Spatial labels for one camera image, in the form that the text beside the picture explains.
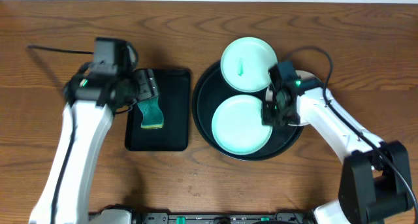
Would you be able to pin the white plate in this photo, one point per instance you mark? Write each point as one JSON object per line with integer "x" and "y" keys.
{"x": 304, "y": 75}

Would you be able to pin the mint plate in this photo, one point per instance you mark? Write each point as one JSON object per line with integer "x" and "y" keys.
{"x": 245, "y": 63}
{"x": 237, "y": 125}

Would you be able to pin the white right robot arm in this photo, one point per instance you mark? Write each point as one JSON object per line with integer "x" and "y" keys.
{"x": 376, "y": 178}

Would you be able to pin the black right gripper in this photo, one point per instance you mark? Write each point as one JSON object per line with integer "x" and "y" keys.
{"x": 268, "y": 118}

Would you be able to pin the black round tray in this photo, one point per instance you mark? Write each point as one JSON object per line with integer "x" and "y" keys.
{"x": 210, "y": 91}

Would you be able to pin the black rectangular tray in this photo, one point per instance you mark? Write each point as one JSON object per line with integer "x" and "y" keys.
{"x": 174, "y": 96}

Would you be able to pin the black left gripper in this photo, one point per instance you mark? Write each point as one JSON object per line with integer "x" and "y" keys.
{"x": 145, "y": 85}

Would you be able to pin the green yellow sponge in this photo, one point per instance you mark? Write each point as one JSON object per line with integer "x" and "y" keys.
{"x": 152, "y": 116}

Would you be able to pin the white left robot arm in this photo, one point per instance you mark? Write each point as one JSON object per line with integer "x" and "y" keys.
{"x": 93, "y": 97}

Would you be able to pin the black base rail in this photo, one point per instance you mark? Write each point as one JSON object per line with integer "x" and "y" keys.
{"x": 124, "y": 214}

